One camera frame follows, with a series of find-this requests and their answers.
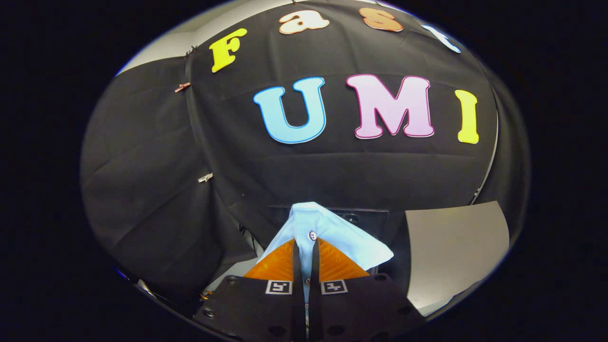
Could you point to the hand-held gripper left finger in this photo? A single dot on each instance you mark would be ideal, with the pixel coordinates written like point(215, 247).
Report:
point(298, 285)

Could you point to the small black clip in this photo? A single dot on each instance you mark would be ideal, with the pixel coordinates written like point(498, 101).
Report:
point(191, 49)

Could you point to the washing machine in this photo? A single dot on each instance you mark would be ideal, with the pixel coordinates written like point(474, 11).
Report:
point(363, 214)

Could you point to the silver clip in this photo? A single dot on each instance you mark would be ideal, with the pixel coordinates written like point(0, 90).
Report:
point(205, 177)

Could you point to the light blue shirt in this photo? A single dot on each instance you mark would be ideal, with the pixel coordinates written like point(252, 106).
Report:
point(332, 228)

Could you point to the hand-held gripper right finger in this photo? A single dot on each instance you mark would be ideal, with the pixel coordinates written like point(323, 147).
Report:
point(315, 285)

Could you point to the copper clip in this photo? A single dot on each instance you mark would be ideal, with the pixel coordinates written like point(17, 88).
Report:
point(182, 87)

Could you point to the black backdrop cloth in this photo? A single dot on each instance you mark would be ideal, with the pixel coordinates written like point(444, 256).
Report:
point(332, 175)

